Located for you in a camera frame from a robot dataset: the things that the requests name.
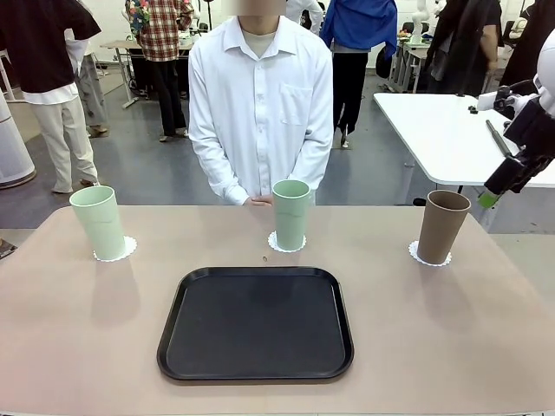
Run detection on wooden background desk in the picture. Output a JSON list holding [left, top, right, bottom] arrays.
[[100, 39, 144, 109]]

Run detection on person in grey trousers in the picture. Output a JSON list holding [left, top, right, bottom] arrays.
[[64, 28, 109, 138]]

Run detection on white paper doily coaster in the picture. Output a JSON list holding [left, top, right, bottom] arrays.
[[267, 231, 309, 253], [93, 235, 139, 263], [408, 240, 454, 268]]

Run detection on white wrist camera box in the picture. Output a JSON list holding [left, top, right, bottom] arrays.
[[476, 84, 541, 120]]

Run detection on black hanging coat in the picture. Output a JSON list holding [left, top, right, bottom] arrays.
[[502, 0, 548, 88]]

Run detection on person's left forearm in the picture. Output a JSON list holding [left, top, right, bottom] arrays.
[[288, 129, 333, 192]]

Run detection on black metal rod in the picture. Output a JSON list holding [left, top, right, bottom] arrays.
[[485, 120, 513, 158]]

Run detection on person's right forearm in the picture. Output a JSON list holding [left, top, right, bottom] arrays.
[[193, 138, 251, 206]]

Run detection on light green plastic cup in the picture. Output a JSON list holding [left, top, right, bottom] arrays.
[[69, 185, 127, 260], [271, 179, 311, 251]]

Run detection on person in black clothes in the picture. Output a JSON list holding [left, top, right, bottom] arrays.
[[427, 0, 506, 96]]

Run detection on black plastic serving tray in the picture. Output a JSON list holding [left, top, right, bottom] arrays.
[[156, 266, 356, 382]]

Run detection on grey background desks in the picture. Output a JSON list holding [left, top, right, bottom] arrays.
[[389, 36, 434, 94]]

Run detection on brown plastic cup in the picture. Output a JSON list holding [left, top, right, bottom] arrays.
[[416, 189, 473, 265]]

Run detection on background person in white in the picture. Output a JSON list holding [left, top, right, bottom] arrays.
[[285, 0, 324, 34]]

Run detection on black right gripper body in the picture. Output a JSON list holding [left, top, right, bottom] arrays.
[[504, 97, 555, 153]]

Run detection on person in white shirt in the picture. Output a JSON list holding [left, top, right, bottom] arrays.
[[187, 0, 334, 207]]

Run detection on person in plaid shirt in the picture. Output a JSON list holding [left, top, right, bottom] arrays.
[[125, 0, 194, 142]]

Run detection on person in black top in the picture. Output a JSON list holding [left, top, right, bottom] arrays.
[[0, 0, 103, 194]]

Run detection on white folding table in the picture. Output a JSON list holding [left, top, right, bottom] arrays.
[[372, 92, 555, 207]]

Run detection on person in blue jacket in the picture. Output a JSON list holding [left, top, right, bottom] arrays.
[[320, 0, 399, 148]]

